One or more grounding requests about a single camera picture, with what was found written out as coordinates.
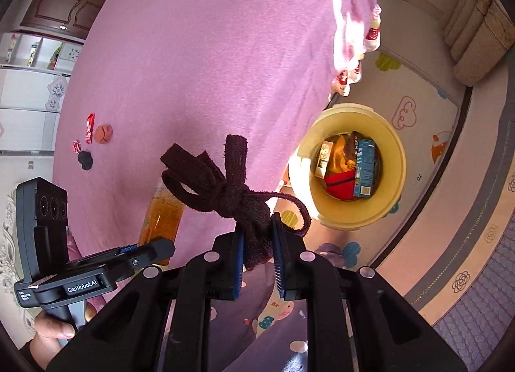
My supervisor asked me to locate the person's left hand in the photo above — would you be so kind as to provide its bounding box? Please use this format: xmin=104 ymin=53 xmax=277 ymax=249
xmin=31 ymin=310 xmax=76 ymax=360

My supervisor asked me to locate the person's left forearm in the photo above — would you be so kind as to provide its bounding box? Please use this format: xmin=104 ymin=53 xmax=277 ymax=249
xmin=18 ymin=340 xmax=52 ymax=371

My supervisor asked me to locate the beige sofa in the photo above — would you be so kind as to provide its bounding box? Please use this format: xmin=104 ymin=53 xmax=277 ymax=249
xmin=442 ymin=0 xmax=515 ymax=88

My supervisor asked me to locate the yellow plastic bin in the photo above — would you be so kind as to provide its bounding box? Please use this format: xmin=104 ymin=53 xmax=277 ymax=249
xmin=287 ymin=102 xmax=407 ymax=231

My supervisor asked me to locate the dark brown knotted cloth strip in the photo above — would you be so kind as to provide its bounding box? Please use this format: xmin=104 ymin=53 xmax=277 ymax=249
xmin=160 ymin=134 xmax=312 ymax=272

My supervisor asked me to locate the long blue box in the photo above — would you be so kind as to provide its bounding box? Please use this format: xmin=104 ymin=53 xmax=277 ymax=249
xmin=353 ymin=138 xmax=378 ymax=199

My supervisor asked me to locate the mustard drawstring pouch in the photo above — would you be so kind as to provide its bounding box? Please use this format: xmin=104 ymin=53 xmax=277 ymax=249
xmin=331 ymin=131 xmax=361 ymax=174

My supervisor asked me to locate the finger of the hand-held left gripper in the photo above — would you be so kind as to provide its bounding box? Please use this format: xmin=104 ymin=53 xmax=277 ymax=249
xmin=66 ymin=237 xmax=175 ymax=282

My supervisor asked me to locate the white wardrobe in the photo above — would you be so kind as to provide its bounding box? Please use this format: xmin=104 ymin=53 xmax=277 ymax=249
xmin=0 ymin=67 xmax=72 ymax=155

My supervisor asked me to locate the pinkish brown crumpled lump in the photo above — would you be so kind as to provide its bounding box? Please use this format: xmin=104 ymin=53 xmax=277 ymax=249
xmin=94 ymin=125 xmax=114 ymax=145

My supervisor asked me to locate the white open shelf unit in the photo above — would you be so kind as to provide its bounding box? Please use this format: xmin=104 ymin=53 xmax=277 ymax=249
xmin=0 ymin=32 xmax=84 ymax=72

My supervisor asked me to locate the red zip pouch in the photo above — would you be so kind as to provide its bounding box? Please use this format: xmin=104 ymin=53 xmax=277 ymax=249
xmin=323 ymin=168 xmax=359 ymax=200

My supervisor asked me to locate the tufted green white headboard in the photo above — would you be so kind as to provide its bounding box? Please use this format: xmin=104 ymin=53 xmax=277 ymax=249
xmin=0 ymin=195 xmax=25 ymax=316

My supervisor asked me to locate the dark brown wooden door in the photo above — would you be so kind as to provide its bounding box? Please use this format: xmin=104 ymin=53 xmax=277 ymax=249
xmin=19 ymin=0 xmax=112 ymax=41

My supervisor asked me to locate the amber bottle with cap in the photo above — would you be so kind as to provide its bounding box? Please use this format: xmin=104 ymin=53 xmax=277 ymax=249
xmin=137 ymin=182 xmax=185 ymax=267

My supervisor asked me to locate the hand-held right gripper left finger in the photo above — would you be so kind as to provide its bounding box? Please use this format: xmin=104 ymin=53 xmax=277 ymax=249
xmin=46 ymin=231 xmax=246 ymax=372

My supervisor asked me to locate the orange fruit print box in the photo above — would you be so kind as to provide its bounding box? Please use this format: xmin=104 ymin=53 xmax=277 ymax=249
xmin=314 ymin=139 xmax=335 ymax=179

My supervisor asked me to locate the cartoon printed bed cover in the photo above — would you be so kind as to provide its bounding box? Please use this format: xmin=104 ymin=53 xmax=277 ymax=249
xmin=331 ymin=4 xmax=382 ymax=98

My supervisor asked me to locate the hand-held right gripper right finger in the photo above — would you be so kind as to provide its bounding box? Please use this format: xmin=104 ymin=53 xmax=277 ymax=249
xmin=271 ymin=213 xmax=469 ymax=372

